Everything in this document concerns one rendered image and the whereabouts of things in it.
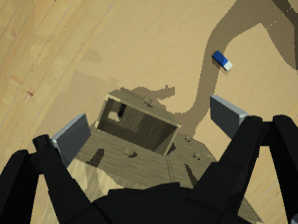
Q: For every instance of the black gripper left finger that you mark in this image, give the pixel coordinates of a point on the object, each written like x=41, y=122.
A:
x=19, y=178

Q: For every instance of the blue and white eraser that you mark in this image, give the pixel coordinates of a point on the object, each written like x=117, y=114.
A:
x=222, y=60

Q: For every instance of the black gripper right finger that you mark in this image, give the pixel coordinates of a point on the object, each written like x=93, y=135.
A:
x=208, y=201

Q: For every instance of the dark brown wooden chest of drawers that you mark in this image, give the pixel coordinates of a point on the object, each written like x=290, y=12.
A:
x=95, y=181

